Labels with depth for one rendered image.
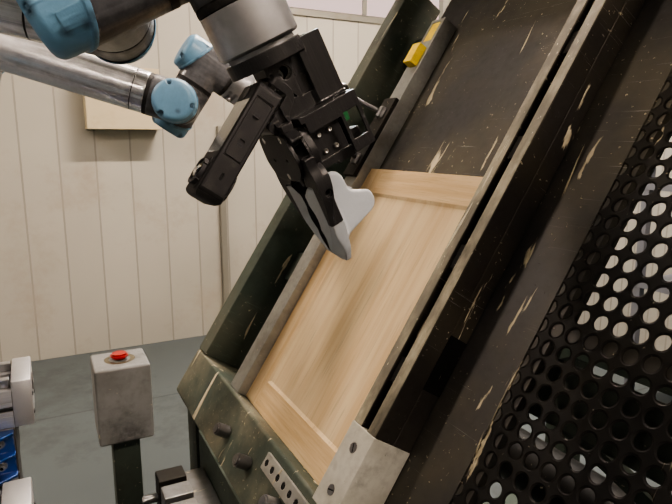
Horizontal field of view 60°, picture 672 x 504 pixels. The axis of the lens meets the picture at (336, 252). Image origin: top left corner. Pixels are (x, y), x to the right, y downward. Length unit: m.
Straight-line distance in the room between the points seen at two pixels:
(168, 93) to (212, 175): 0.58
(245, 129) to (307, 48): 0.09
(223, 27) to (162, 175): 3.77
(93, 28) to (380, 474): 0.65
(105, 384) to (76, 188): 2.88
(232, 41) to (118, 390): 1.04
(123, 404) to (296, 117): 1.02
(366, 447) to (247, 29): 0.56
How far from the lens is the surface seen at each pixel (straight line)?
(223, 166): 0.50
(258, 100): 0.52
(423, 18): 1.70
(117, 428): 1.46
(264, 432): 1.12
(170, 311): 4.43
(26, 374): 1.26
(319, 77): 0.55
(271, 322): 1.28
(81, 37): 0.52
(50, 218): 4.21
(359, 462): 0.84
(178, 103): 1.07
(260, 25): 0.51
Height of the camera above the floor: 1.42
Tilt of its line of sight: 11 degrees down
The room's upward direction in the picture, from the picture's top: straight up
